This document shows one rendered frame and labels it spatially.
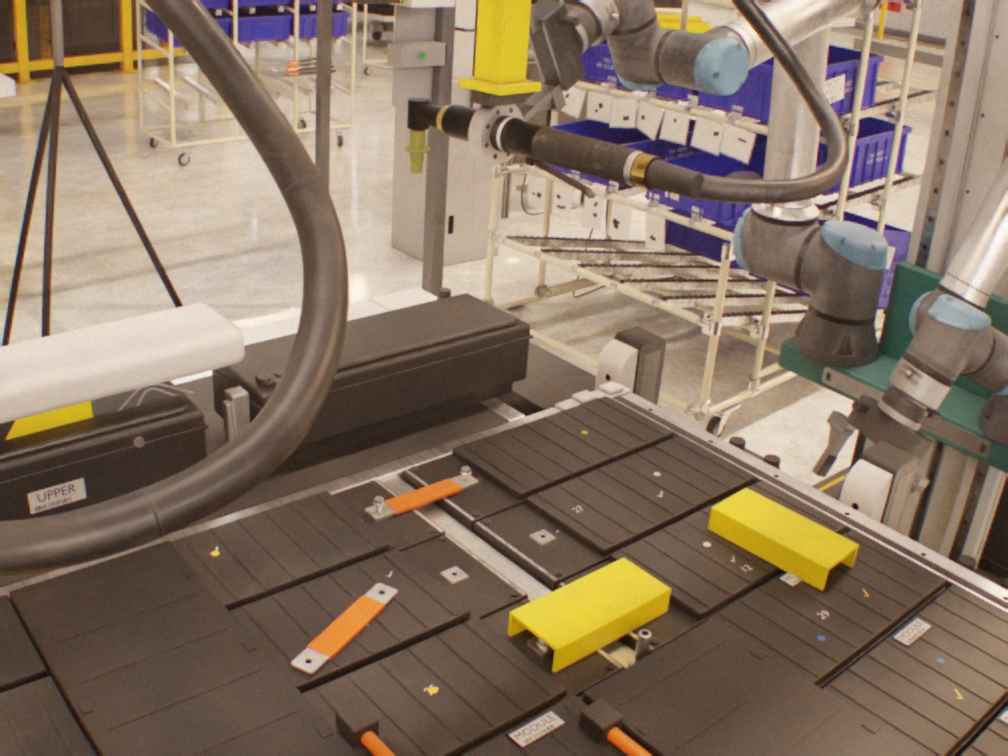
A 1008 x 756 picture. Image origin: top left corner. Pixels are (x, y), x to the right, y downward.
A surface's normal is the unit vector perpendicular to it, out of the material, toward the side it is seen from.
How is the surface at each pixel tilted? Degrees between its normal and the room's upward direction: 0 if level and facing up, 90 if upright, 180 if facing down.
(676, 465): 0
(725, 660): 0
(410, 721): 0
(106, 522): 44
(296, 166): 49
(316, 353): 36
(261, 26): 97
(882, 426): 66
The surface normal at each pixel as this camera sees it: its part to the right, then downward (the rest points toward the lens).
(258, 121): -0.20, 0.11
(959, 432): -0.78, 0.21
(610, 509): 0.06, -0.91
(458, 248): 0.63, 0.36
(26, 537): 0.14, -0.35
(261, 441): 0.32, -0.48
